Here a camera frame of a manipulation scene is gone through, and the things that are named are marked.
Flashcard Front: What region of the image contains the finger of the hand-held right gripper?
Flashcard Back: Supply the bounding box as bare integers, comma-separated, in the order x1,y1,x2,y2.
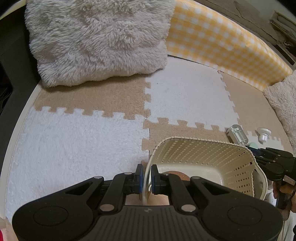
254,157,292,178
246,145,296,161

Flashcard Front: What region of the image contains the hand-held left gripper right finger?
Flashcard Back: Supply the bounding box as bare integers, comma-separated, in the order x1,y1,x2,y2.
151,164,228,212

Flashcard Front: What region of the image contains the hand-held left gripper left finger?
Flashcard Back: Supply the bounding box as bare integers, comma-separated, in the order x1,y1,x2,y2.
65,163,143,212

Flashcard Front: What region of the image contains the white round knob hook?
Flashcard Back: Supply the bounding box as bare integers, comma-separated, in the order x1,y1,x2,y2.
256,127,270,142

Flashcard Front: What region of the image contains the brown round object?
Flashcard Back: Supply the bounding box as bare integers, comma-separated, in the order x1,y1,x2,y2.
166,171,190,181

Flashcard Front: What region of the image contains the grey white plastic case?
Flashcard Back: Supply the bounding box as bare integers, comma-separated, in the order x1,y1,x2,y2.
226,124,249,146

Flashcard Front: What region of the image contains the cream plastic woven basket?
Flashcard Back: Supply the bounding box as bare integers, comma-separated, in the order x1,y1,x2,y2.
142,137,269,207

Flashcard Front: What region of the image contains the person's right hand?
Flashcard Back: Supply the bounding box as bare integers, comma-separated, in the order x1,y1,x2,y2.
272,180,296,221

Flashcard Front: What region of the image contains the fluffy white pillow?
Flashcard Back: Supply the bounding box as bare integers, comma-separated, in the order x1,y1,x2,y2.
24,0,175,88
263,70,296,150

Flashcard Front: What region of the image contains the beige white puzzle floor mat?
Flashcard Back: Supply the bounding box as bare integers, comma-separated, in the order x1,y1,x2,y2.
0,54,292,232

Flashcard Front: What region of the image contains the yellow checked mattress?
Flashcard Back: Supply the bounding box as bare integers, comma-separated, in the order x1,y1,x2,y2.
165,0,293,92

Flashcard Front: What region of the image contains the black cabinet base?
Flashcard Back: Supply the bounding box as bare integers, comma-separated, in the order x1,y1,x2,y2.
0,13,40,117

